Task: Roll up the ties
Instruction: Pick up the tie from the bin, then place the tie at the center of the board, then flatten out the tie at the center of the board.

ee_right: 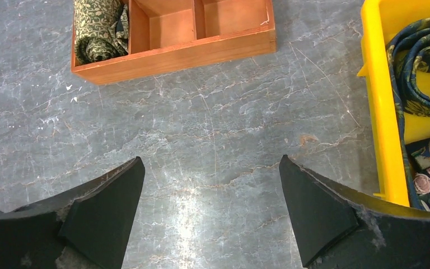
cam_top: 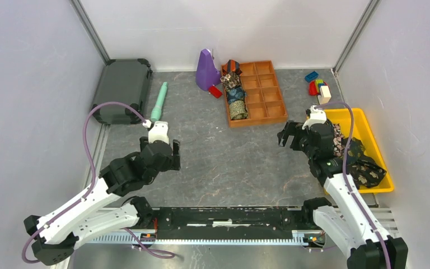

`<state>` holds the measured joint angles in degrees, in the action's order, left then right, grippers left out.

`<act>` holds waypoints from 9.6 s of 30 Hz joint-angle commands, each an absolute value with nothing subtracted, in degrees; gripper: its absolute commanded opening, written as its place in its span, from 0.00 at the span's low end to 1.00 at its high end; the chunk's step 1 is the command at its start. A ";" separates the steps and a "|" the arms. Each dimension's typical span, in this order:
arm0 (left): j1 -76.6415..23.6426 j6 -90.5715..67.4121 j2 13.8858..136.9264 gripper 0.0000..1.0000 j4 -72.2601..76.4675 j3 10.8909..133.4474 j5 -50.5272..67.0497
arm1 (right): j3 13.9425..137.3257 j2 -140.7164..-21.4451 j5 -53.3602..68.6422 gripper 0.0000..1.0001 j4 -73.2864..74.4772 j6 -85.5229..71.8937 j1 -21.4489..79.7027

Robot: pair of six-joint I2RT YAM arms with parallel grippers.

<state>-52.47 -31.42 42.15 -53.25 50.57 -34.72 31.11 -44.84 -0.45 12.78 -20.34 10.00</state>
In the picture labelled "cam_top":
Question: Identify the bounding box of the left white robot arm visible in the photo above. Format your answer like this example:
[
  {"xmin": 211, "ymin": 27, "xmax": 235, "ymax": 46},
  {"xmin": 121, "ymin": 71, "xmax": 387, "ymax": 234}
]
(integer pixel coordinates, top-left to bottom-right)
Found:
[{"xmin": 22, "ymin": 137, "xmax": 180, "ymax": 266}]

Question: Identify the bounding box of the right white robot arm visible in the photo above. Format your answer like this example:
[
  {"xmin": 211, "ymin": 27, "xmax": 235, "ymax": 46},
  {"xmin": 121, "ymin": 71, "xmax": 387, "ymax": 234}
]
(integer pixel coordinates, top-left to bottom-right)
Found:
[{"xmin": 277, "ymin": 120, "xmax": 409, "ymax": 268}]

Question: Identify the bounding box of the pink floral dark tie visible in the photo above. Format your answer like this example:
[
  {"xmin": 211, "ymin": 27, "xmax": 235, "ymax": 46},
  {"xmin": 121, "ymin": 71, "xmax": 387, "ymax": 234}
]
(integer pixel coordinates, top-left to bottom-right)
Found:
[{"xmin": 333, "ymin": 124, "xmax": 345, "ymax": 157}]

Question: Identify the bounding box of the mint green flashlight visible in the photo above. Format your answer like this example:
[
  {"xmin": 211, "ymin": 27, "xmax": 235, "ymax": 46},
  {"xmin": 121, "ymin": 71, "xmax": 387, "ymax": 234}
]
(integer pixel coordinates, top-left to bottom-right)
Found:
[{"xmin": 150, "ymin": 82, "xmax": 168, "ymax": 122}]

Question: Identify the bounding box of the orange wooden compartment tray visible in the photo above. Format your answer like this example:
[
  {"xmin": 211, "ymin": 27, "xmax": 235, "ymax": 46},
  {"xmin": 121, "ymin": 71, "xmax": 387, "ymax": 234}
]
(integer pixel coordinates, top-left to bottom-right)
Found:
[{"xmin": 225, "ymin": 61, "xmax": 288, "ymax": 128}]

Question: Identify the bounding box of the white toy block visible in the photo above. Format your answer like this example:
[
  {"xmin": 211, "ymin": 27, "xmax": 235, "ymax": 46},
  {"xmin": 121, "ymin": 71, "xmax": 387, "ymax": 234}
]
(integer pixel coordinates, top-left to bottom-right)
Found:
[{"xmin": 317, "ymin": 85, "xmax": 331, "ymax": 105}]

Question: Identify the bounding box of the yellow plastic bin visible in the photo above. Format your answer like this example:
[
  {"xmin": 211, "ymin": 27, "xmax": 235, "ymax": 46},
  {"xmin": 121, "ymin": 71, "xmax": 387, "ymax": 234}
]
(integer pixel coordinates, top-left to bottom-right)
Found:
[{"xmin": 309, "ymin": 108, "xmax": 394, "ymax": 194}]

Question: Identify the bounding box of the dark green hard case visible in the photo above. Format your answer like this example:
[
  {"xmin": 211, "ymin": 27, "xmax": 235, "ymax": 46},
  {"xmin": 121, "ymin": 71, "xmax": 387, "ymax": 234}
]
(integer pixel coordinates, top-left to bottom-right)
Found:
[{"xmin": 91, "ymin": 58, "xmax": 152, "ymax": 124}]

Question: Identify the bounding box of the colourful toy block stack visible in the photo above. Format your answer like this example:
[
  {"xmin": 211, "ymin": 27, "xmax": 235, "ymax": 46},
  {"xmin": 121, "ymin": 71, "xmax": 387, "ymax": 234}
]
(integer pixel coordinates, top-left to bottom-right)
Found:
[{"xmin": 308, "ymin": 79, "xmax": 328, "ymax": 96}]

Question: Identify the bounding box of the blue toy brick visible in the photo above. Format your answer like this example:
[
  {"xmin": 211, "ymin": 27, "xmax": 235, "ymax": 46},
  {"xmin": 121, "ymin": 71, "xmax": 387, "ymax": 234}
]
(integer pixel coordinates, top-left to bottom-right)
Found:
[{"xmin": 305, "ymin": 71, "xmax": 319, "ymax": 83}]

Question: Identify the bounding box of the olive gold rolled tie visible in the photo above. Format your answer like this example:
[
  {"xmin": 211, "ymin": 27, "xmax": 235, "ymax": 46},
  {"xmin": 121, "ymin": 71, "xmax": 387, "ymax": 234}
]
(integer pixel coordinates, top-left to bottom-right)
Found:
[{"xmin": 228, "ymin": 100, "xmax": 248, "ymax": 120}]

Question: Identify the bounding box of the black gold floral tie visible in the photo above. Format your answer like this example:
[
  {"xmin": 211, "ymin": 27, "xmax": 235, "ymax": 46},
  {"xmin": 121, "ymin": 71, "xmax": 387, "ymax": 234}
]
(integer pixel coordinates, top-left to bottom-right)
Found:
[{"xmin": 346, "ymin": 138, "xmax": 387, "ymax": 189}]

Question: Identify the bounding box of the red block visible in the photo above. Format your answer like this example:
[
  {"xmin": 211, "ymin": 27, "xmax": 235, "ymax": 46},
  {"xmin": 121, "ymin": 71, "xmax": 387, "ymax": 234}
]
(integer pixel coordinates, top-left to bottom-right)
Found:
[{"xmin": 208, "ymin": 86, "xmax": 223, "ymax": 99}]

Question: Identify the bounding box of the blue patterned rolled tie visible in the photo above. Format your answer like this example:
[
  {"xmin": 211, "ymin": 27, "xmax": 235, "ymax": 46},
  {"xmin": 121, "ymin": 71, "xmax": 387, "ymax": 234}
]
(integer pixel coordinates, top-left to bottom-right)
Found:
[{"xmin": 226, "ymin": 87, "xmax": 246, "ymax": 105}]

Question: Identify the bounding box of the purple metronome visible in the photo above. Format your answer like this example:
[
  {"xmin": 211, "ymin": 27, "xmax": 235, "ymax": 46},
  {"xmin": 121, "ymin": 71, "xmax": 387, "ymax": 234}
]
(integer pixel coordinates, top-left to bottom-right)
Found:
[{"xmin": 195, "ymin": 49, "xmax": 221, "ymax": 91}]

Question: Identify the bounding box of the brown floral rolled tie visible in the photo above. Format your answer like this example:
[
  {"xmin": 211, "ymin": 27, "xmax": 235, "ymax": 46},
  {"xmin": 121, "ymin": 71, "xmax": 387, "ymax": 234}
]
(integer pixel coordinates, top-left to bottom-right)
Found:
[{"xmin": 220, "ymin": 72, "xmax": 241, "ymax": 91}]

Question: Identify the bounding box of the orange navy striped rolled tie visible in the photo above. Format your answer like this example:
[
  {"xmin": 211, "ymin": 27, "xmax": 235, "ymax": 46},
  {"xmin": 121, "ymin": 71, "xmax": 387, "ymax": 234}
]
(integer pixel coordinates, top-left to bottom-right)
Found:
[{"xmin": 223, "ymin": 59, "xmax": 242, "ymax": 75}]

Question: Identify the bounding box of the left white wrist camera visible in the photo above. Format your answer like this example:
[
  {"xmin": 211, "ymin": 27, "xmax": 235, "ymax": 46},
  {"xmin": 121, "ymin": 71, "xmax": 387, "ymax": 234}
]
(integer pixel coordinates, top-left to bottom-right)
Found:
[{"xmin": 142, "ymin": 120, "xmax": 170, "ymax": 144}]

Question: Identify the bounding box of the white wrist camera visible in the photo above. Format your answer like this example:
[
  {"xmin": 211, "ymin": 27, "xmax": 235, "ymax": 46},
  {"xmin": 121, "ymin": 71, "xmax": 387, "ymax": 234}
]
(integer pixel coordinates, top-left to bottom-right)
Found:
[
  {"xmin": 142, "ymin": 120, "xmax": 170, "ymax": 144},
  {"xmin": 302, "ymin": 105, "xmax": 327, "ymax": 130}
]

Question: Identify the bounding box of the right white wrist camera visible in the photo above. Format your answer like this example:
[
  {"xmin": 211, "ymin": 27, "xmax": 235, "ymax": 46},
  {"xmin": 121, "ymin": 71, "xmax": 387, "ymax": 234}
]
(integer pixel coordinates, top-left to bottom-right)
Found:
[{"xmin": 302, "ymin": 105, "xmax": 327, "ymax": 130}]

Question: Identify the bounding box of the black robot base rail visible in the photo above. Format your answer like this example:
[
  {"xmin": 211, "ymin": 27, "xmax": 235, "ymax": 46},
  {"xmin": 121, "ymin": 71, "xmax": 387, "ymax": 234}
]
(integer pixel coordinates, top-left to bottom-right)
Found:
[{"xmin": 131, "ymin": 206, "xmax": 323, "ymax": 242}]

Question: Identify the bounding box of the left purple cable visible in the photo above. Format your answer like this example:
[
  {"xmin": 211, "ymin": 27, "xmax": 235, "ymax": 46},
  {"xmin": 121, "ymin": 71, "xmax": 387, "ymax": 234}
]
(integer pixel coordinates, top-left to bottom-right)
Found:
[{"xmin": 21, "ymin": 101, "xmax": 176, "ymax": 265}]

